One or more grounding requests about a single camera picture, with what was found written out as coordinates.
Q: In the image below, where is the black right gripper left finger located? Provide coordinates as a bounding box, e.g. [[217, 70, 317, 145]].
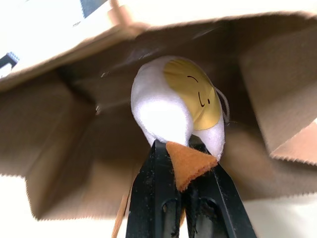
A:
[[125, 139, 183, 238]]

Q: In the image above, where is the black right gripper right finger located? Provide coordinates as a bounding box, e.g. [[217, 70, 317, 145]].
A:
[[182, 135, 258, 238]]

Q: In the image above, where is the white egg plush toy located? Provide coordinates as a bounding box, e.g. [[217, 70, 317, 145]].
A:
[[130, 55, 231, 192]]

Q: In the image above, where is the brown paper bag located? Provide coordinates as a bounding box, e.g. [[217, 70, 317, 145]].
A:
[[0, 0, 317, 238]]

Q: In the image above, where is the black object with ridged top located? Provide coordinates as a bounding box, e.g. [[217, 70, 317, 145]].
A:
[[0, 52, 20, 70]]

